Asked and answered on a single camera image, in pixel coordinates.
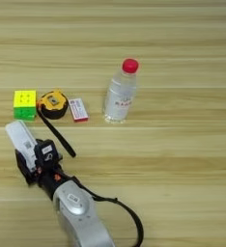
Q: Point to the clear water bottle red cap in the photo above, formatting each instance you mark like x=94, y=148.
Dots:
x=120, y=96

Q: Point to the white rectangular device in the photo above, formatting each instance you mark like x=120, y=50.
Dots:
x=21, y=141

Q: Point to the yellow black tape measure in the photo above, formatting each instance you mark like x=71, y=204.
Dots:
x=53, y=103

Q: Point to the yellow green puzzle cube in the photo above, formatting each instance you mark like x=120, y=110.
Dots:
x=24, y=104

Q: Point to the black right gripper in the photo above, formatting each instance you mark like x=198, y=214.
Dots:
x=52, y=178

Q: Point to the red white eraser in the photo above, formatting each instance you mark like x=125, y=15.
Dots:
x=78, y=110

